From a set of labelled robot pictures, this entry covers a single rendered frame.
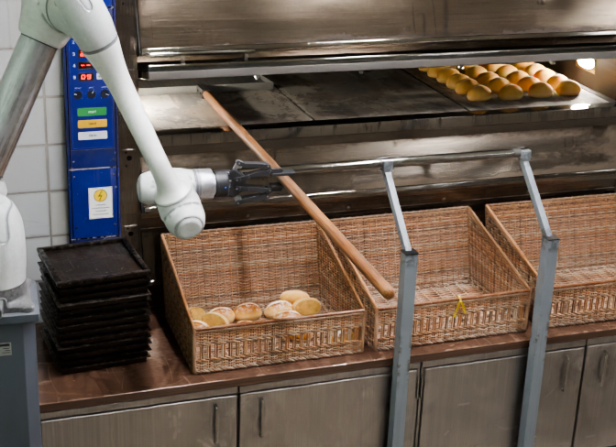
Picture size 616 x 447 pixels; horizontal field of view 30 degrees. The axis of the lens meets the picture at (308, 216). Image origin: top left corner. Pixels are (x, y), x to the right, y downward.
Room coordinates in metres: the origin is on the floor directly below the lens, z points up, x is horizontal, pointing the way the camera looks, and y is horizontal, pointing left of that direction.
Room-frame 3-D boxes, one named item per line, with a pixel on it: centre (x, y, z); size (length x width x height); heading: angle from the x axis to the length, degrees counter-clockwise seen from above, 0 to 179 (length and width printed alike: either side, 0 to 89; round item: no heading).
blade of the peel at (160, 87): (4.20, 0.46, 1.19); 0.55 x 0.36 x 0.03; 109
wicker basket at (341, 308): (3.35, 0.14, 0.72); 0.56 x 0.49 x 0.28; 109
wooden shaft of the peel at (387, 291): (3.14, 0.09, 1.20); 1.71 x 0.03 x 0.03; 19
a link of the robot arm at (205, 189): (3.01, 0.29, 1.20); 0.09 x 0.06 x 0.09; 19
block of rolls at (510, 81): (4.40, -0.70, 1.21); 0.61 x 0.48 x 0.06; 20
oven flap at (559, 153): (3.79, -0.30, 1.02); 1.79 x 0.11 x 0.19; 110
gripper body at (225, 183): (3.03, 0.22, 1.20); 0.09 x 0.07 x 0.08; 109
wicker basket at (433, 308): (3.54, -0.40, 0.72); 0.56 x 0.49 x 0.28; 111
